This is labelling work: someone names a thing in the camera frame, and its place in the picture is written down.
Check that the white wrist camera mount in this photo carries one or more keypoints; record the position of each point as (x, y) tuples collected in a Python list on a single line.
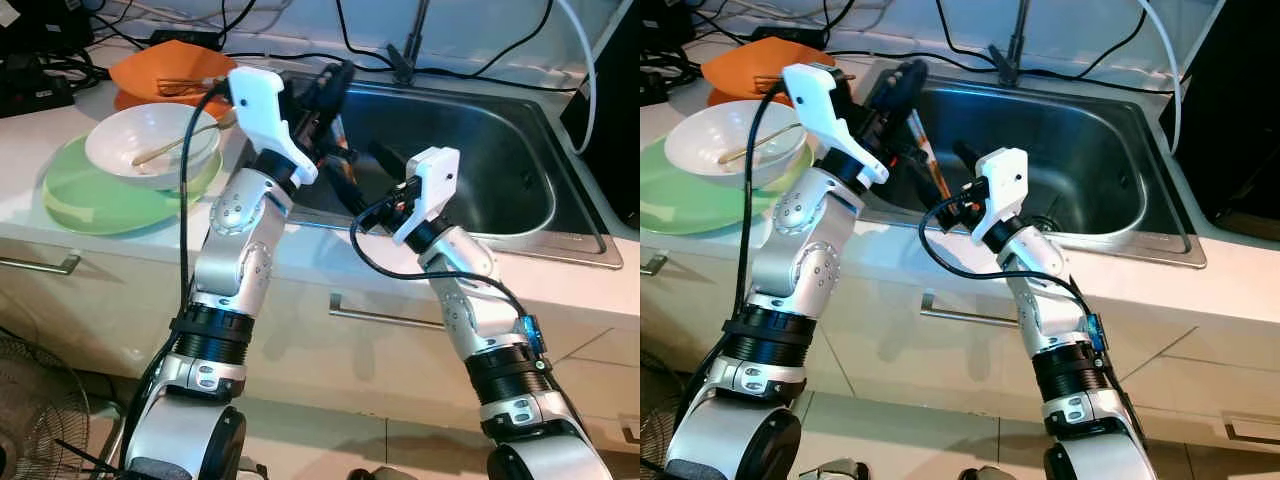
[(260, 110), (1005, 185), (435, 185), (815, 105)]

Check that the wooden chopsticks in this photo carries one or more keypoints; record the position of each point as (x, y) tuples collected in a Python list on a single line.
[(160, 152), (745, 152)]

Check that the green plate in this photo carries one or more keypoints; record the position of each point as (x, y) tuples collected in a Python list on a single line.
[(680, 205), (90, 205)]

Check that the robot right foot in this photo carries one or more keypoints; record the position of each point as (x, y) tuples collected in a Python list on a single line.
[(380, 473), (985, 473)]

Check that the white bowl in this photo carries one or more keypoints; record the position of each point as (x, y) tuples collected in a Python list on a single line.
[(700, 140), (120, 140)]

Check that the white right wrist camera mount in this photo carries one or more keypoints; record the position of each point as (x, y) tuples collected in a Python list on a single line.
[(1005, 185), (435, 185)]

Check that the orange bowl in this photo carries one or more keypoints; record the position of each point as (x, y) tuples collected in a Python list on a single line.
[(740, 62), (150, 65)]

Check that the orange plate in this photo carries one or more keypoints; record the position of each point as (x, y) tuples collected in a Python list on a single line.
[(725, 100), (130, 103)]

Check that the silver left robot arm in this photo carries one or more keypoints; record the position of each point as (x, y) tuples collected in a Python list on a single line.
[(800, 270), (235, 270)]

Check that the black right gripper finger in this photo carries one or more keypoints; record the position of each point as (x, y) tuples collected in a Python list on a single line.
[(971, 159), (939, 190), (388, 163), (351, 192)]

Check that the black power strip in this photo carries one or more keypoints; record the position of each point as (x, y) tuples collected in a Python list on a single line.
[(652, 75), (35, 85)]

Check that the orange stick utensil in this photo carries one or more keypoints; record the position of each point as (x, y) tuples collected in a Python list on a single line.
[(340, 150), (928, 152)]

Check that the black appliance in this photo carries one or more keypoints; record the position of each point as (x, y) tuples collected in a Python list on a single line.
[(615, 120), (1230, 120)]

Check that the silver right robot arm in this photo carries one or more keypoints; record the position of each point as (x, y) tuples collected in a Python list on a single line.
[(480, 310), (1050, 310)]

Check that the black power adapter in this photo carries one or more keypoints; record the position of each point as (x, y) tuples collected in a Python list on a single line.
[(185, 40), (788, 37)]

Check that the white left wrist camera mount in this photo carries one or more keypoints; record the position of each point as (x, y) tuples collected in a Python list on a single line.
[(260, 110), (815, 105)]

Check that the black faucet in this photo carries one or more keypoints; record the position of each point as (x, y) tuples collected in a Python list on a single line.
[(1012, 50), (412, 50)]

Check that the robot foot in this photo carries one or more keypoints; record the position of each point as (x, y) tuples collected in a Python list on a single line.
[(250, 470), (985, 473), (380, 473), (830, 470)]

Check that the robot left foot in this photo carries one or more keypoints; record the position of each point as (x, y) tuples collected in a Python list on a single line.
[(250, 470), (830, 470)]

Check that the stainless steel sink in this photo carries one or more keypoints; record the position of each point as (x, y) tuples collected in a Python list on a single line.
[(480, 170), (1090, 170)]

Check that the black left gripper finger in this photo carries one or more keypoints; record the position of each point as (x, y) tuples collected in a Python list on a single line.
[(335, 85), (903, 84)]

